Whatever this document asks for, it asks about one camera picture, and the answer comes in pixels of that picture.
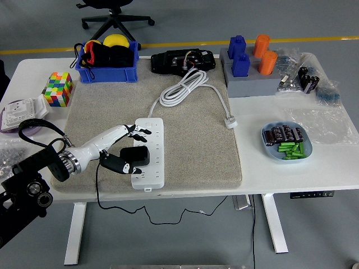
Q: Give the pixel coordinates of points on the orange cylinder peg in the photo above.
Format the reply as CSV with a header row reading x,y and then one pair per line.
x,y
261,46
267,63

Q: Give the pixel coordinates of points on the black capacitor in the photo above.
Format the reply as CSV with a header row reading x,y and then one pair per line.
x,y
269,138
287,132
298,134
277,133

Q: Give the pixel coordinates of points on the clear bag of blue parts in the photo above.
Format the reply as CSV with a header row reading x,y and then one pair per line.
x,y
328,93
287,60

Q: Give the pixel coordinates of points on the empty clear plastic bag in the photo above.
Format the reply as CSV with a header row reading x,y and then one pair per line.
x,y
322,126

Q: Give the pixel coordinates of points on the black pouch red trim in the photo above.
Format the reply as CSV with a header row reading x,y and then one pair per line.
x,y
96,57

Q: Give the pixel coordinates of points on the white table leg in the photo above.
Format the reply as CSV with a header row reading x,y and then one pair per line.
x,y
276,224
74,232

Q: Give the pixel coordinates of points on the white socket frame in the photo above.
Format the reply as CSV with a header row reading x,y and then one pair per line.
x,y
40,107

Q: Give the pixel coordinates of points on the multicolour puzzle cube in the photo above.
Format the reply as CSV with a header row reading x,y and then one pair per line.
x,y
60,89

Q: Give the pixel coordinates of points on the silver metal box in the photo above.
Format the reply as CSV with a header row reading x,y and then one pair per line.
x,y
242,202

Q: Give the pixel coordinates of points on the grey-brown mat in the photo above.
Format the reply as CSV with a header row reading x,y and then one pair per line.
x,y
196,145

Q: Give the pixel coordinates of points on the grey holder block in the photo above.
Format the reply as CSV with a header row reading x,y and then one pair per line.
x,y
252,87
223,54

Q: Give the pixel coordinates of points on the clear bag of screws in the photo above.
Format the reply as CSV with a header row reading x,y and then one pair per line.
x,y
8,157

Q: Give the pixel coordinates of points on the black table control panel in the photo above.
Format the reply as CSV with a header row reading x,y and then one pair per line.
x,y
311,194

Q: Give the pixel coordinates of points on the blue square peg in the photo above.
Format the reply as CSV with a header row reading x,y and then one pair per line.
x,y
240,65
237,46

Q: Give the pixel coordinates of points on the clear bag of black capacitors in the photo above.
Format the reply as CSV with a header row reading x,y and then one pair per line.
x,y
308,79

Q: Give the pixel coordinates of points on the black fabric bundle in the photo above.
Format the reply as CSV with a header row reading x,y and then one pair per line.
x,y
122,57

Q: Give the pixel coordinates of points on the small yellow ball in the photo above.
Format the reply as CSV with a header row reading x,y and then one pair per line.
x,y
94,43

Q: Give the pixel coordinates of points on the black electronic device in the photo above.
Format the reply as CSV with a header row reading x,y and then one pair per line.
x,y
165,63

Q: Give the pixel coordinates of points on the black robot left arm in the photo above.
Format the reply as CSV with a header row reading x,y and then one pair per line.
x,y
25,168

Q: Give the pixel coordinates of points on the grey rounded object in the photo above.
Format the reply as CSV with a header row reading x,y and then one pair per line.
x,y
355,266

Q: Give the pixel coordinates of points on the large yellow ball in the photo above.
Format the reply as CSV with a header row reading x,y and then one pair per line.
x,y
116,40

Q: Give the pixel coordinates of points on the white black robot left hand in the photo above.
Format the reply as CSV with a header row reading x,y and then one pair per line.
x,y
92,147

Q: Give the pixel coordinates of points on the white power plug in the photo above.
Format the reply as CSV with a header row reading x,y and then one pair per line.
x,y
231,122

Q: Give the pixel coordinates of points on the black office chair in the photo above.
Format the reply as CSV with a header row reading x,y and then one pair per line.
x,y
116,19

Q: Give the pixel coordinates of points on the black plug adapter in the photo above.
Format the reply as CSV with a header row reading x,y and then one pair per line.
x,y
137,155

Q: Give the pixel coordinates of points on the purple plate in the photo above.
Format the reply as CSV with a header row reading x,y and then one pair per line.
x,y
9,131

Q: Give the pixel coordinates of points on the green cylinder cell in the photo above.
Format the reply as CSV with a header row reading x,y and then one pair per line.
x,y
284,149
286,144
295,149
293,157
301,148

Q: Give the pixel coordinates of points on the white power strip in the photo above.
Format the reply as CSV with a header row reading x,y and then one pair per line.
x,y
155,168

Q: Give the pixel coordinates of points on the blue plastic bin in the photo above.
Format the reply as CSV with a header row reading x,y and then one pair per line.
x,y
112,74

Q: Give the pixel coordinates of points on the clear bag of silver parts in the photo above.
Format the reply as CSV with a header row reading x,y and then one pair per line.
x,y
289,85

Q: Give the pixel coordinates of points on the light blue tray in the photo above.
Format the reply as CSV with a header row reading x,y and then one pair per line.
x,y
269,152

